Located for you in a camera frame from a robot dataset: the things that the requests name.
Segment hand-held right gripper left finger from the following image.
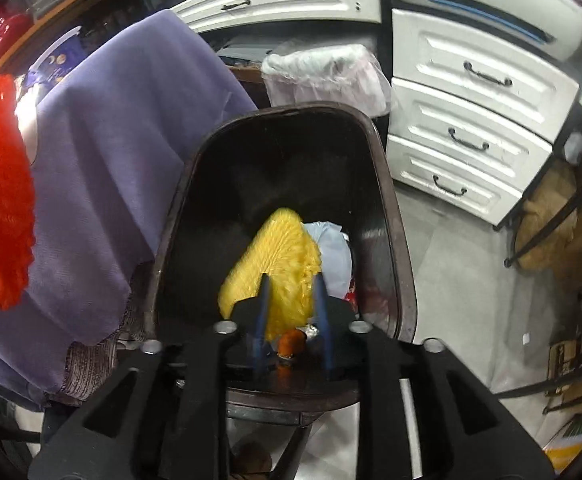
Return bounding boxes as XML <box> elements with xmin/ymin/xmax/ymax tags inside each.
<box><xmin>28</xmin><ymin>274</ymin><xmax>274</xmax><ymax>480</ymax></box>

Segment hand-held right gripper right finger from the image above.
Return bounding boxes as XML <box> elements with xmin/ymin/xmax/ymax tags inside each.
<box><xmin>313</xmin><ymin>273</ymin><xmax>555</xmax><ymax>480</ymax></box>

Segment yellow duster head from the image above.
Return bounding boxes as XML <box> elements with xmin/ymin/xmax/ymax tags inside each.
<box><xmin>218</xmin><ymin>207</ymin><xmax>324</xmax><ymax>343</ymax></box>

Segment white plastic bag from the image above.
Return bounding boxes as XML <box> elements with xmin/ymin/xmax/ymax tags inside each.
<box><xmin>301</xmin><ymin>220</ymin><xmax>367</xmax><ymax>316</ymax></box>

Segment black trash bin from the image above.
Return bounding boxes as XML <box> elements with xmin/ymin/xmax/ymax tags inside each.
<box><xmin>143</xmin><ymin>105</ymin><xmax>419</xmax><ymax>428</ymax></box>

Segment red foam fruit net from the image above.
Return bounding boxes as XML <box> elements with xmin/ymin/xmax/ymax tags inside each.
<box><xmin>0</xmin><ymin>72</ymin><xmax>38</xmax><ymax>311</ymax></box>

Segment purple printed paper cup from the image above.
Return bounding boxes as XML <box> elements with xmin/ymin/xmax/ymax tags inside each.
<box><xmin>27</xmin><ymin>25</ymin><xmax>86</xmax><ymax>86</ymax></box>

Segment brown woven under cloth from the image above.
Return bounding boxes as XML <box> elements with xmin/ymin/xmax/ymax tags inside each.
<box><xmin>46</xmin><ymin>260</ymin><xmax>158</xmax><ymax>409</ymax></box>

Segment purple floral tablecloth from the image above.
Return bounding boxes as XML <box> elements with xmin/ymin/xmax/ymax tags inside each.
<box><xmin>0</xmin><ymin>10</ymin><xmax>259</xmax><ymax>411</ymax></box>

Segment waste bin with clear liner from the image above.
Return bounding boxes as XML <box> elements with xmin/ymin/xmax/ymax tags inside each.
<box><xmin>261</xmin><ymin>44</ymin><xmax>393</xmax><ymax>118</ymax></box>

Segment brown paper bundle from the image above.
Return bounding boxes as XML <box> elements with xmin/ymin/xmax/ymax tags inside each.
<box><xmin>514</xmin><ymin>164</ymin><xmax>582</xmax><ymax>272</ymax></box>

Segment white three-drawer cabinet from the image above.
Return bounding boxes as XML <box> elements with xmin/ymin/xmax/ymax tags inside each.
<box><xmin>383</xmin><ymin>7</ymin><xmax>580</xmax><ymax>227</ymax></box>

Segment small printed floor box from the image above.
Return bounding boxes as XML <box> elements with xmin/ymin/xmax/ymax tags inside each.
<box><xmin>546</xmin><ymin>339</ymin><xmax>582</xmax><ymax>412</ymax></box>

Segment white printer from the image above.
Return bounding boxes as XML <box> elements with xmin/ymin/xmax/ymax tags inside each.
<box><xmin>383</xmin><ymin>0</ymin><xmax>582</xmax><ymax>61</ymax></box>

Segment wooden counter shelf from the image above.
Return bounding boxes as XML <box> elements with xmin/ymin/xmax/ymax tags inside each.
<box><xmin>0</xmin><ymin>0</ymin><xmax>172</xmax><ymax>75</ymax></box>

